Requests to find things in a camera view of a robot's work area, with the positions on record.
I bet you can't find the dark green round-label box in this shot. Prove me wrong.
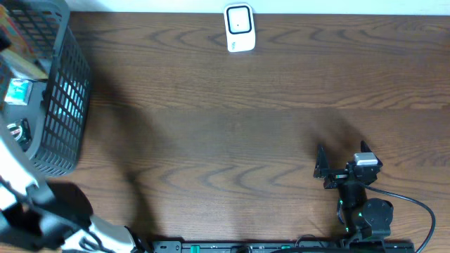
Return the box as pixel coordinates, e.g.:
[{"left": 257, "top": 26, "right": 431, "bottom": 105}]
[{"left": 7, "top": 119, "right": 32, "bottom": 151}]

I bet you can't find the teal tissue pack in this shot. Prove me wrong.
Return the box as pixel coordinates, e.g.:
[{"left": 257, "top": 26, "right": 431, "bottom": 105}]
[{"left": 4, "top": 78, "right": 33, "bottom": 105}]

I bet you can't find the cream snack bag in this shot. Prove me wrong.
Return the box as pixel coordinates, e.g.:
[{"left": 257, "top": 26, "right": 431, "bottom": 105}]
[{"left": 1, "top": 5, "right": 49, "bottom": 80}]

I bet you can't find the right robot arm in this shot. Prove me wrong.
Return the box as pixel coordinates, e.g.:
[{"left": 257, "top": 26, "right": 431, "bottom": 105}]
[{"left": 314, "top": 141, "right": 393, "bottom": 249}]

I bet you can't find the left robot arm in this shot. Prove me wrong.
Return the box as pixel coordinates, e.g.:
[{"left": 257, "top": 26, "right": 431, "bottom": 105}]
[{"left": 1, "top": 121, "right": 153, "bottom": 253}]

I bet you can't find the white barcode scanner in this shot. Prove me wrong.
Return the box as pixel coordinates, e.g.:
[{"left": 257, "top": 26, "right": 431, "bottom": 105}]
[{"left": 224, "top": 3, "right": 256, "bottom": 53}]

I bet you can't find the grey plastic mesh basket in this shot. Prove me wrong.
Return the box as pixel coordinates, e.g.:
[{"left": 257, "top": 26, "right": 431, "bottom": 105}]
[{"left": 1, "top": 0, "right": 92, "bottom": 177}]

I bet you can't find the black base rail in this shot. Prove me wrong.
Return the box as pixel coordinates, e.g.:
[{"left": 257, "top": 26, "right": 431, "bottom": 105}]
[{"left": 151, "top": 238, "right": 415, "bottom": 253}]

